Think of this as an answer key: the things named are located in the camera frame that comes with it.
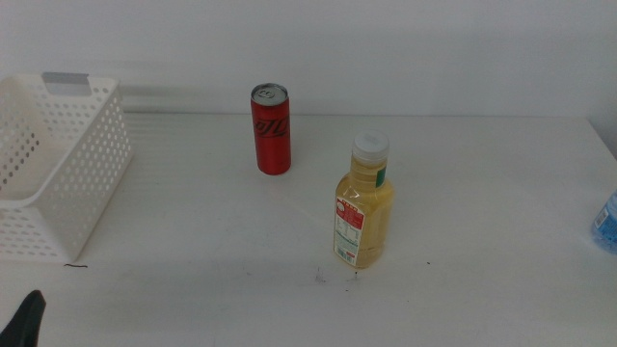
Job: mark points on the red cola can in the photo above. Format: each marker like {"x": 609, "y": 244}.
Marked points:
{"x": 273, "y": 140}

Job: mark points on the yellow juice bottle white cap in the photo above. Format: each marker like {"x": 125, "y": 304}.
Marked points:
{"x": 366, "y": 212}

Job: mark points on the clear water bottle blue cap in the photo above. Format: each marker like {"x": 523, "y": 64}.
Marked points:
{"x": 608, "y": 226}

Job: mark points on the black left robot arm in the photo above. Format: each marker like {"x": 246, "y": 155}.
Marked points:
{"x": 21, "y": 325}

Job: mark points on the white perforated plastic basket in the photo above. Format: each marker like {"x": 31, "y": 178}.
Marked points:
{"x": 91, "y": 159}

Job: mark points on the small black thread scrap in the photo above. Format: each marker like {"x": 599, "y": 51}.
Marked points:
{"x": 75, "y": 265}

